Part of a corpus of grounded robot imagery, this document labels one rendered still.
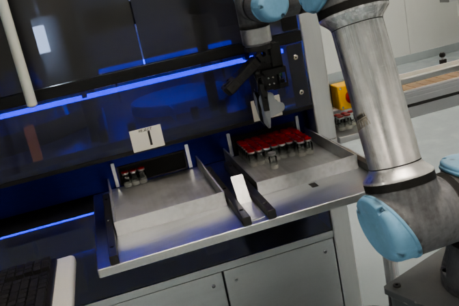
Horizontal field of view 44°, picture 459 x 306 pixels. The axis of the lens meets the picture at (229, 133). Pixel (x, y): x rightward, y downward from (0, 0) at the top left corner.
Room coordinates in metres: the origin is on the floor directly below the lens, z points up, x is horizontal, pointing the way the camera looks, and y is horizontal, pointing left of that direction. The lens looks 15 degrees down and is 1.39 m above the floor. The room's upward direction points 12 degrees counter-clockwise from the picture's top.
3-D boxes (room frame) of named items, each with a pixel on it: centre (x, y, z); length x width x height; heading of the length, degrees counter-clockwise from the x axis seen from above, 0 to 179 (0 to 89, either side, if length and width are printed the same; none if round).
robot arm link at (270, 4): (1.33, -0.16, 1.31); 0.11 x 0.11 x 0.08; 15
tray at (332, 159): (1.45, -0.13, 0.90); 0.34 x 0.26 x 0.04; 11
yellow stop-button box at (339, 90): (1.62, -0.36, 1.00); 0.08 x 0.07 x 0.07; 11
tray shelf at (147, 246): (1.35, 0.02, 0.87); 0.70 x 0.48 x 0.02; 101
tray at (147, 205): (1.38, 0.20, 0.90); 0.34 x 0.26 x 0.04; 11
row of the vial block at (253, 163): (1.49, -0.12, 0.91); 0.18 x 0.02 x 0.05; 101
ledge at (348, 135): (1.66, -0.36, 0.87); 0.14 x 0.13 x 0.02; 11
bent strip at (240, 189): (1.20, -0.01, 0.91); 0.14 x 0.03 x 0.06; 12
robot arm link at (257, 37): (1.43, -0.11, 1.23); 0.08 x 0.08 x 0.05
